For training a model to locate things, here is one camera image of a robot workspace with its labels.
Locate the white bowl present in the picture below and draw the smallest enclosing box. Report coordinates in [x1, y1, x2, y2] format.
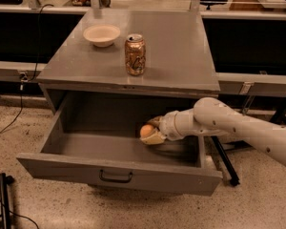
[83, 24, 120, 48]

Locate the grey rail bench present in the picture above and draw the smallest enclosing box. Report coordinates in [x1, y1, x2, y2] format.
[0, 7, 286, 96]

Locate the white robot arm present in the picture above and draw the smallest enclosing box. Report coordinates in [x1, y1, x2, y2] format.
[140, 97, 286, 167]

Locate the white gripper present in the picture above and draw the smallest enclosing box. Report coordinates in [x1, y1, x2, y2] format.
[140, 111, 180, 145]

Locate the gold soda can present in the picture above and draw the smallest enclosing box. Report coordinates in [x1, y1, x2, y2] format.
[125, 33, 146, 76]

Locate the black drawer handle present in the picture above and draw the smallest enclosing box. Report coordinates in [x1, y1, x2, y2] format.
[99, 169, 133, 184]

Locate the black cable left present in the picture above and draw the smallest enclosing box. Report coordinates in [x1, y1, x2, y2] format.
[0, 3, 55, 138]

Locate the orange fruit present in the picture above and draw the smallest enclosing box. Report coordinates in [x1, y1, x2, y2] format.
[140, 124, 154, 137]

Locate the black stand frame right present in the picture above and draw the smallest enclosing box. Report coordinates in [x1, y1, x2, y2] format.
[211, 96, 286, 187]

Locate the grey open top drawer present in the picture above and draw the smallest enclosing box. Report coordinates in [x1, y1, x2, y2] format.
[17, 92, 222, 196]

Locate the black stand lower left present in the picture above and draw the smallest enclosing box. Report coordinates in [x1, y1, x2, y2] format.
[0, 173, 11, 229]

